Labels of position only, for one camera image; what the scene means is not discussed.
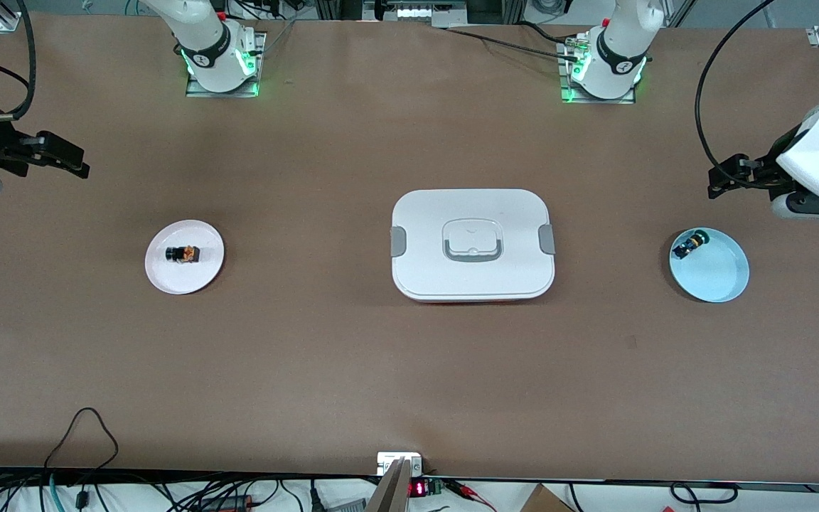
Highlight black power adapter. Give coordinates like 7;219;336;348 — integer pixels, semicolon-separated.
200;494;252;511

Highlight small black blue object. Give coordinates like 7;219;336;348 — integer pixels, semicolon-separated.
671;230;709;260

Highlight white socket box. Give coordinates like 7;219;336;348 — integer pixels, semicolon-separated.
377;452;423;476

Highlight whitish pink round plate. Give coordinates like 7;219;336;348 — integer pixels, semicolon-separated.
145;220;225;295

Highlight looped thin black cable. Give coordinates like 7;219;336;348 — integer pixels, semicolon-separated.
43;407;120;491

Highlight light blue round plate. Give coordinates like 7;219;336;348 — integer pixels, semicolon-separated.
668;227;750;304

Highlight brown cardboard piece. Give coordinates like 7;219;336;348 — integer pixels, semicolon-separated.
520;484;574;512

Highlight metal frame with lights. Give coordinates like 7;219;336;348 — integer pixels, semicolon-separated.
363;0;469;29

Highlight red and black clip leads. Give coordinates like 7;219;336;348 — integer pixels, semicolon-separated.
445;480;497;512

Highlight black oval cable loop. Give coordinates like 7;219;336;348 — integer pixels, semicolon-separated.
669;482;739;507

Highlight white box with grey clips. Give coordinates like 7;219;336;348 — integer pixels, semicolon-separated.
390;188;556;304

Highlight aluminium profile bar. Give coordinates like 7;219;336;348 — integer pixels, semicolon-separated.
365;457;412;512

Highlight black cable across table edge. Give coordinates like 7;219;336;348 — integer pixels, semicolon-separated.
444;21;584;62

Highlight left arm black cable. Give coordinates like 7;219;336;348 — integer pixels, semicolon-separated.
694;0;776;189

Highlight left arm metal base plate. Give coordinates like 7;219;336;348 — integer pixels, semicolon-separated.
559;36;638;105

